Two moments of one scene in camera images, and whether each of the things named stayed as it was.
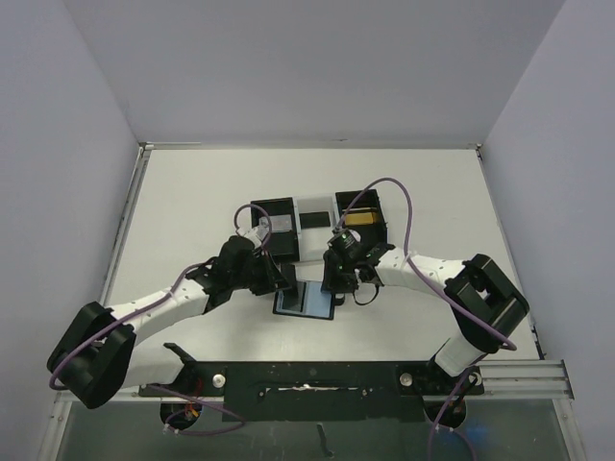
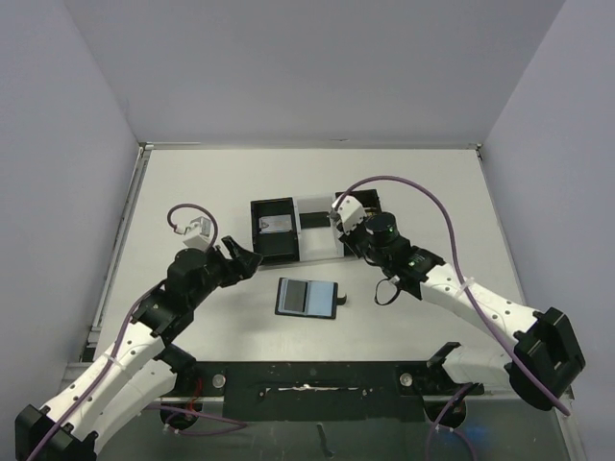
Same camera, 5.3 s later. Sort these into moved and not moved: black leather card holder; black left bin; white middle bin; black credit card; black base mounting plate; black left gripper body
Moved: black left gripper body
Not moved: black left bin; white middle bin; black leather card holder; black credit card; black base mounting plate
